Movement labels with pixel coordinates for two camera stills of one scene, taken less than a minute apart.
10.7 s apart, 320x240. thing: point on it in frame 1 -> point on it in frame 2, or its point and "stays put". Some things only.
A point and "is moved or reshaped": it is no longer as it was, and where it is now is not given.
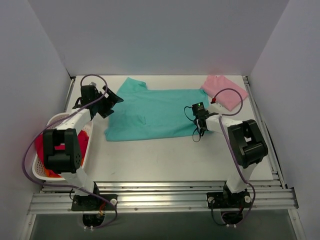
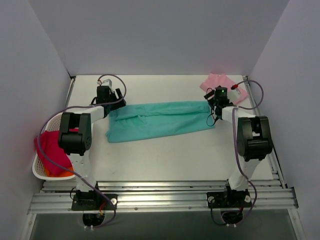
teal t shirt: [148, 113] is moved or reshaped
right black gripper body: [200, 124] -> [210, 97]
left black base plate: [92, 203] stays put
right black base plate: [223, 200] stays put
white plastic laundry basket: [38, 169] stays put
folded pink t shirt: [228, 99] stays put
